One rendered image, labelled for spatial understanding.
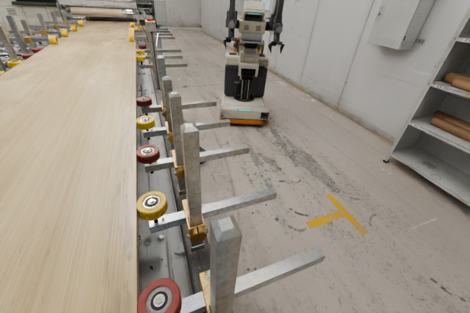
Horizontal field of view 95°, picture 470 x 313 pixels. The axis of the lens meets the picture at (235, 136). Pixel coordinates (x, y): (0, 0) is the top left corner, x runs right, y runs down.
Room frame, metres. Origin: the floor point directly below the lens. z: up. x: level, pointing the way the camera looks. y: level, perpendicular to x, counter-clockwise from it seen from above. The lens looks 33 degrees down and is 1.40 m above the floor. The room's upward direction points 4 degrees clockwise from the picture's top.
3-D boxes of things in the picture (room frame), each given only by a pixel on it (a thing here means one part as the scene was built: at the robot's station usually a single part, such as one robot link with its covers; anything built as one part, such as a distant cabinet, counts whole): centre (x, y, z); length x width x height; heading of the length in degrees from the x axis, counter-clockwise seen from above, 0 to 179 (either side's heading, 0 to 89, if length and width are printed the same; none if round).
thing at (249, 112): (2.74, -0.08, 0.16); 0.67 x 0.64 x 0.25; 3
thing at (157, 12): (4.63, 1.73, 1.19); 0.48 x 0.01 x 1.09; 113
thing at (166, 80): (0.87, 0.30, 0.87); 0.04 x 0.04 x 0.48; 23
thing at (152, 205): (0.40, 0.22, 0.85); 0.08 x 0.08 x 0.11
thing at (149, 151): (0.63, 0.32, 0.85); 0.08 x 0.08 x 0.11
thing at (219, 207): (0.48, 0.04, 0.80); 0.43 x 0.03 x 0.04; 113
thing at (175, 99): (0.64, 0.20, 0.90); 0.04 x 0.04 x 0.48; 23
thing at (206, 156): (0.71, 0.14, 0.83); 0.43 x 0.03 x 0.04; 113
